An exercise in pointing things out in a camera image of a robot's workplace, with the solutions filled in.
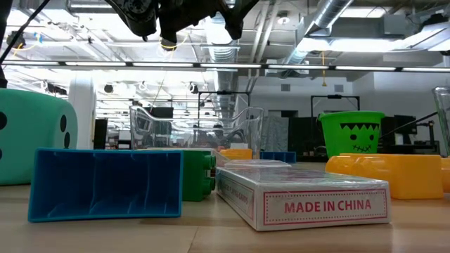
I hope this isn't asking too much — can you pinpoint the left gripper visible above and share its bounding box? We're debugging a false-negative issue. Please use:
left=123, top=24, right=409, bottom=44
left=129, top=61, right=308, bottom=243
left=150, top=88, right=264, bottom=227
left=157, top=0, right=261, bottom=40

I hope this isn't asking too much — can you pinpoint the yellow stepped toy brick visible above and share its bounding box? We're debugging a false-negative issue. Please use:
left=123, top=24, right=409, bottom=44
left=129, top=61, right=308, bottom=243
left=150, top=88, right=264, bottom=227
left=219, top=148, right=253, bottom=161

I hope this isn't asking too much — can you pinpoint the small dark green brick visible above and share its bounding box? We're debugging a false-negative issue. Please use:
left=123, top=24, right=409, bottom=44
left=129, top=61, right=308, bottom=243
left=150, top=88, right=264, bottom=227
left=181, top=150, right=217, bottom=202

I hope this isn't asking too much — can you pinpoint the long blue toy brick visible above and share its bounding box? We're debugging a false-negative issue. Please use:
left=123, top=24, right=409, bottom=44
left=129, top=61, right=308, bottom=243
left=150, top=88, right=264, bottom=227
left=259, top=150, right=297, bottom=164

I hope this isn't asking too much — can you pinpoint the teal foam die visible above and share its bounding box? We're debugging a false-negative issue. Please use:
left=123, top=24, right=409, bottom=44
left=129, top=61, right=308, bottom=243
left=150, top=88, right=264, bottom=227
left=0, top=87, right=79, bottom=186

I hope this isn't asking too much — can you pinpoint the black ceiling lamp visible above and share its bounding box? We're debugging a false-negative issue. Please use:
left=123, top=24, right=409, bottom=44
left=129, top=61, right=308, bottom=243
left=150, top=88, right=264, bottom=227
left=6, top=30, right=27, bottom=50
left=160, top=34, right=179, bottom=52

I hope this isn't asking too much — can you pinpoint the person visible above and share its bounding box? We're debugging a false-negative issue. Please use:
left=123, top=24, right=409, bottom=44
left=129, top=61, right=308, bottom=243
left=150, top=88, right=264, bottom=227
left=210, top=123, right=228, bottom=148

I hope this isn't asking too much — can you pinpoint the long ceiling light strip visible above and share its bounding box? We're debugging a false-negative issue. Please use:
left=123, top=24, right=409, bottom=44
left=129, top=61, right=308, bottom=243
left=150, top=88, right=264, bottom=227
left=0, top=60, right=450, bottom=73

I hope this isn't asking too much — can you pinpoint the clear plastic bin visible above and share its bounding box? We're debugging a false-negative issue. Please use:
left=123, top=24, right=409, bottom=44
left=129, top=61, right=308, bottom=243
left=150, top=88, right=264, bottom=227
left=129, top=105, right=265, bottom=161
left=431, top=85, right=450, bottom=158

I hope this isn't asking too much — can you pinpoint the grey fabric cover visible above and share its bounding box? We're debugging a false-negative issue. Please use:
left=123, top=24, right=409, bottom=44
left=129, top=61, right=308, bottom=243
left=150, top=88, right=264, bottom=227
left=262, top=115, right=293, bottom=153

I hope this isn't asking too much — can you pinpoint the white room pillar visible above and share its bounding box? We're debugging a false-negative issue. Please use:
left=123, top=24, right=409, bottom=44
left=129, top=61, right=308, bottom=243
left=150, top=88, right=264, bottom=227
left=67, top=75, right=97, bottom=150

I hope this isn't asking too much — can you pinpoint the black background cabinet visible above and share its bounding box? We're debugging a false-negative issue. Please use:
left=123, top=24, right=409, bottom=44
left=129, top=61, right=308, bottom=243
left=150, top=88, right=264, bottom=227
left=288, top=117, right=321, bottom=157

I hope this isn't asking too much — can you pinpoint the green monster face bucket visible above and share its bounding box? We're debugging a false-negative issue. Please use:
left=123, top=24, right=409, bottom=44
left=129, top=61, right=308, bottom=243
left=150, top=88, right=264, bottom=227
left=318, top=110, right=386, bottom=160

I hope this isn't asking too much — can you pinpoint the blue arched toy brick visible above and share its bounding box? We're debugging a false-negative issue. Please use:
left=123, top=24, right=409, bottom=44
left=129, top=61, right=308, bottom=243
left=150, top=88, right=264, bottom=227
left=27, top=148, right=184, bottom=223

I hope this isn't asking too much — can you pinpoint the card deck red emblem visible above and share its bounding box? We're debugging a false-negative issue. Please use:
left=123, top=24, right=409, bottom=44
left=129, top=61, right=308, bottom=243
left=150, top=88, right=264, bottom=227
left=214, top=164, right=392, bottom=233

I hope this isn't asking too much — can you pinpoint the dark background equipment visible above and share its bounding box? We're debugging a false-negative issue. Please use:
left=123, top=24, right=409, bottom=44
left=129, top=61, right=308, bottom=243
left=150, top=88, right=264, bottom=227
left=379, top=111, right=441, bottom=155

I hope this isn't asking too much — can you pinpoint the large yellow notched brick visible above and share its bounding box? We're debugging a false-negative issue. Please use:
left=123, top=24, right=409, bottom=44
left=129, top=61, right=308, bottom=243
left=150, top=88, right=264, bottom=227
left=324, top=153, right=444, bottom=200

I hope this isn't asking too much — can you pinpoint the yellow wedge toy brick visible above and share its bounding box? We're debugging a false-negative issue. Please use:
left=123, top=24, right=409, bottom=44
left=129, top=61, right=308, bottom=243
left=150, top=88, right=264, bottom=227
left=441, top=157, right=450, bottom=194

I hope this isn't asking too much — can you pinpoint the corrugated silver duct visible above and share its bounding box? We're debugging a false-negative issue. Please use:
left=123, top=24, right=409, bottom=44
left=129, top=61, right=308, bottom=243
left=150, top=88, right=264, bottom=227
left=205, top=13, right=243, bottom=64

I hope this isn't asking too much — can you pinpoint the black background stand frame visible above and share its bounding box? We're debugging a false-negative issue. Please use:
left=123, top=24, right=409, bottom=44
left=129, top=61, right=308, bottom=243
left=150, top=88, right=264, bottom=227
left=196, top=90, right=251, bottom=148
left=311, top=94, right=361, bottom=113

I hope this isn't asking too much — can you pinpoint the smooth silver duct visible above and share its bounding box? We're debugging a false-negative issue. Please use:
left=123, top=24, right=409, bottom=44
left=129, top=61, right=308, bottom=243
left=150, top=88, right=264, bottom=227
left=281, top=0, right=354, bottom=66

